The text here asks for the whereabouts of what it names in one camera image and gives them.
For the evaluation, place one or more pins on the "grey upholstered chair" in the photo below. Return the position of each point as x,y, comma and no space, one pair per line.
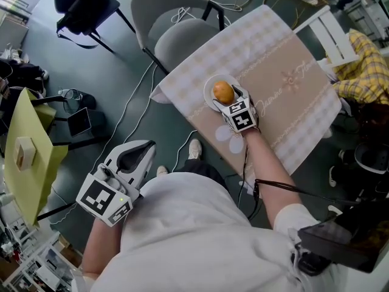
173,20

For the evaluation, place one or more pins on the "black device pack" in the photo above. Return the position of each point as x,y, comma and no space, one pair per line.
337,245

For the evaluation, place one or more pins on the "person's white shirt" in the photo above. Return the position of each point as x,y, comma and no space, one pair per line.
188,242

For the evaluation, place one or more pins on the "person's right white shoe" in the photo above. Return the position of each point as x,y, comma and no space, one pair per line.
194,148

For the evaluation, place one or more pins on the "person's left hand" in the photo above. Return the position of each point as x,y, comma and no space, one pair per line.
111,181

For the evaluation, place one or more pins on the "person's white shoe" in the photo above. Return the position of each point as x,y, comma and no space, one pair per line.
161,170
194,148

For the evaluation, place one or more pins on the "person's black trousers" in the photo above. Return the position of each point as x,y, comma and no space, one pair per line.
203,172

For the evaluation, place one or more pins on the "person's right forearm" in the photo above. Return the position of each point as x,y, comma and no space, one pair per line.
270,175

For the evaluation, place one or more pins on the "person's left white shoe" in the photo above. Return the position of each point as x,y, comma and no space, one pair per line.
161,170

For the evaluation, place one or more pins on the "white plate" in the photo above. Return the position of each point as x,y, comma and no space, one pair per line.
209,87

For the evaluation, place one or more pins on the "table with green cloth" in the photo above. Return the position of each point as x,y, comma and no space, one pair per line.
30,175

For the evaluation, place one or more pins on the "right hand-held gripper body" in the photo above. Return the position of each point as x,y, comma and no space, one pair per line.
241,117

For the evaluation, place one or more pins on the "clear glass jar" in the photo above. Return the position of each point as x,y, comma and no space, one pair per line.
72,97

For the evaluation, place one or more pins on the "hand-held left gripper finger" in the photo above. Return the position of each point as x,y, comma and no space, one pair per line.
147,170
120,149

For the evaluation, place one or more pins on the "white shelf unit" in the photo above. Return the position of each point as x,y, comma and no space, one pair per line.
33,263

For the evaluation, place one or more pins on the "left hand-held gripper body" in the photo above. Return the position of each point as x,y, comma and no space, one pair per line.
101,198

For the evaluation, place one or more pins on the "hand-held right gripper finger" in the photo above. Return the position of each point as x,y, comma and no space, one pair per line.
243,92
220,106

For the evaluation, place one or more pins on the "white wooden chair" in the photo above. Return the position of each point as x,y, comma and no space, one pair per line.
329,35

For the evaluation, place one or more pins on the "black bag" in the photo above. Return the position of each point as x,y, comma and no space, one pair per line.
79,14

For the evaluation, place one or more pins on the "round black-seated white stool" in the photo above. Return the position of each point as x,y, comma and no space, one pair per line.
372,158

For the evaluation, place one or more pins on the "small wooden box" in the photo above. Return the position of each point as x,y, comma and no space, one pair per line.
25,153

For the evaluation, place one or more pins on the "orange-brown potato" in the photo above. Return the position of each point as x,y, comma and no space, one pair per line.
223,92

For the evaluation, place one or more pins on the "person's left forearm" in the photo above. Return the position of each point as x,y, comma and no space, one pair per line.
101,245

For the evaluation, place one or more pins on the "table with beige tablecloth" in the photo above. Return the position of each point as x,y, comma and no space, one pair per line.
273,81

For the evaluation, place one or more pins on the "tablet computer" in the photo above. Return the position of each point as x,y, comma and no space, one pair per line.
79,122

